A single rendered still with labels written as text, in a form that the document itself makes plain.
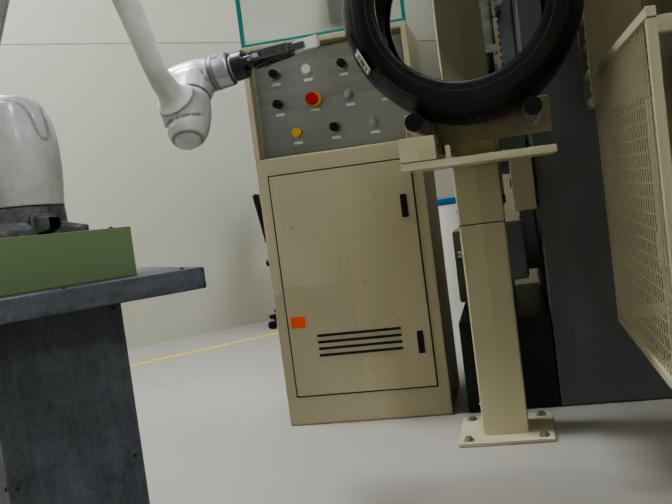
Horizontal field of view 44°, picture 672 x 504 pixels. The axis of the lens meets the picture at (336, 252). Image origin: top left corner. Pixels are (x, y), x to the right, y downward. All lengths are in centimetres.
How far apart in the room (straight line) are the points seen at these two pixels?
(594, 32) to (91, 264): 144
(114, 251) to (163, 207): 366
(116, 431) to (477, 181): 124
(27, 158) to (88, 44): 363
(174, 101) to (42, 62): 309
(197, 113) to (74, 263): 68
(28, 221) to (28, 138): 15
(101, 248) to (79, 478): 43
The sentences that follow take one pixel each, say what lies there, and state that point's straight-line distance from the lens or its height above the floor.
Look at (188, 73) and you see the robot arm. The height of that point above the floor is 111.
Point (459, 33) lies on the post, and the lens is 243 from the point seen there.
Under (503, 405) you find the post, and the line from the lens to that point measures 248.
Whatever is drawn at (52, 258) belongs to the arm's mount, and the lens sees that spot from 157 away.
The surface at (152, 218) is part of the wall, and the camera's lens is 523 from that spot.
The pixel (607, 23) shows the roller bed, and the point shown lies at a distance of 237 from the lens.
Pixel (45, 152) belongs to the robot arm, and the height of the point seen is 90.
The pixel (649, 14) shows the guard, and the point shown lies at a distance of 157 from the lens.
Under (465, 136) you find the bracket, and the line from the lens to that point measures 237.
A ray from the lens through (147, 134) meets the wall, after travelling 527.
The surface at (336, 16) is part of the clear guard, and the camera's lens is 280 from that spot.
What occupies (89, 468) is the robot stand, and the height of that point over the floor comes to 30.
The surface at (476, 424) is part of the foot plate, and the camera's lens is 262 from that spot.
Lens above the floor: 75
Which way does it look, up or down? 4 degrees down
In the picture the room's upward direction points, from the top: 7 degrees counter-clockwise
